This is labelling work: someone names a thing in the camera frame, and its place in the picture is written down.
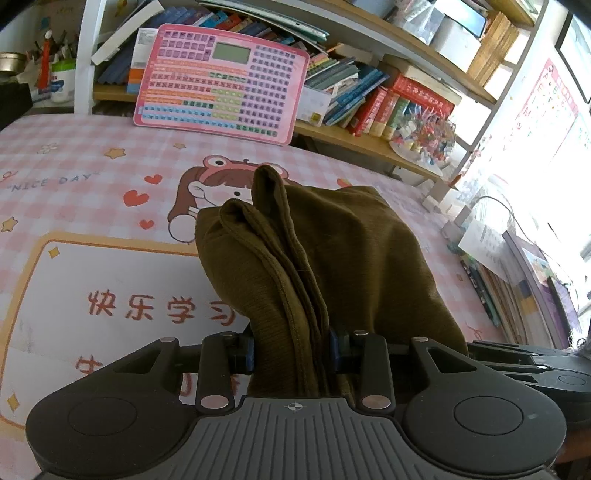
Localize row of thin workbooks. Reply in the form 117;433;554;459
459;231;585;350

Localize pink keyboard learning board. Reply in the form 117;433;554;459
133;24;311;147

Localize row of colourful books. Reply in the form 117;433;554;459
95;8;462;140

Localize stack of brown books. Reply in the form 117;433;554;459
466;9;523;89

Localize white shelf post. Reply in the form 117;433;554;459
73;0;109;116
450;0;552;186

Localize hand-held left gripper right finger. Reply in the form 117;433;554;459
329;328;481;414

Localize brass bowl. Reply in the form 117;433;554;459
0;52;27;78

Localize black framed picture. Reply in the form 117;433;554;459
554;14;591;105

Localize wooden bookshelf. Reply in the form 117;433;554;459
92;0;550;182

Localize pink checked printed table mat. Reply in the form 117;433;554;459
0;113;505;431

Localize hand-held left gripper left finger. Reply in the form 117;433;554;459
111;330;256;414

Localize white paper sheet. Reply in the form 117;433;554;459
457;218;509;278

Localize black object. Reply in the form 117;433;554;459
0;82;34;132

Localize small white box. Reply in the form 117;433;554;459
295;87;332;126

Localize alphabet wall poster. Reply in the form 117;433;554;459
519;58;581;158

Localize bunch of pens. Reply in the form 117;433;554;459
32;28;77;64

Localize large white box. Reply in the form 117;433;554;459
431;16;482;73

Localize stack of flat booklets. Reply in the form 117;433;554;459
198;0;331;43

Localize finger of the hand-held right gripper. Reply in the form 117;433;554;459
467;340;561;385

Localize black cable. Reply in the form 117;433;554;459
473;195;544;246

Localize white plastic jar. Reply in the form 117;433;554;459
50;59;77;103

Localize olive green garment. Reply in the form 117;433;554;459
194;164;470;400

